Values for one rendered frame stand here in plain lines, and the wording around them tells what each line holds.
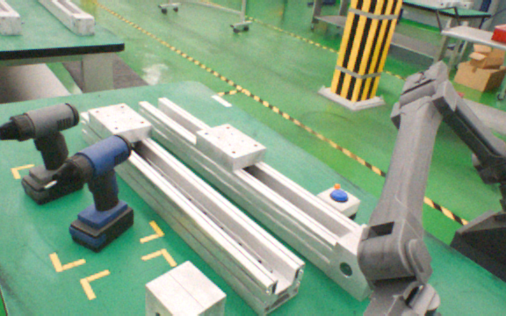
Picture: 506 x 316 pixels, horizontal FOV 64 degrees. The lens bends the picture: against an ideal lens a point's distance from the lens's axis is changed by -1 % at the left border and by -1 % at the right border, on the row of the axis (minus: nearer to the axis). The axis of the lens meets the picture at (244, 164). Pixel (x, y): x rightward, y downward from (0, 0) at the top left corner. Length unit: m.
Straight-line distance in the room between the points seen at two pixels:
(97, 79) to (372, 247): 2.06
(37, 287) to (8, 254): 0.12
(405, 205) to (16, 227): 0.79
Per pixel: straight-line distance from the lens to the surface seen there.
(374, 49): 4.05
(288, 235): 0.95
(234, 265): 0.80
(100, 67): 2.43
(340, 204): 1.03
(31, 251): 0.95
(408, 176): 0.66
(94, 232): 0.89
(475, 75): 5.78
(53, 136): 1.02
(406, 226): 0.59
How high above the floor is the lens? 1.40
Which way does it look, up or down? 30 degrees down
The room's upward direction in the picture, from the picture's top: 8 degrees clockwise
